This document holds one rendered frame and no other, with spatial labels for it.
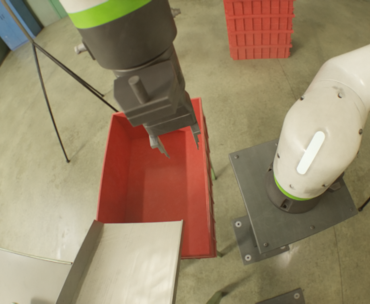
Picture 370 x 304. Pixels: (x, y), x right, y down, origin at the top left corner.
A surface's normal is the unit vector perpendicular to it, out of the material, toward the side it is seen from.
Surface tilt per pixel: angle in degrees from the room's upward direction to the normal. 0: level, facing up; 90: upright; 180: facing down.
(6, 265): 0
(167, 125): 90
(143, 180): 0
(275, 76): 0
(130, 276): 30
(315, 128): 10
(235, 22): 90
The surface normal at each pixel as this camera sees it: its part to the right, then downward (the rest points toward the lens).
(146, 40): 0.50, 0.69
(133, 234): -0.20, -0.85
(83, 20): -0.39, 0.84
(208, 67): -0.22, -0.47
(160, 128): 0.20, 0.83
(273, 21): -0.07, 0.88
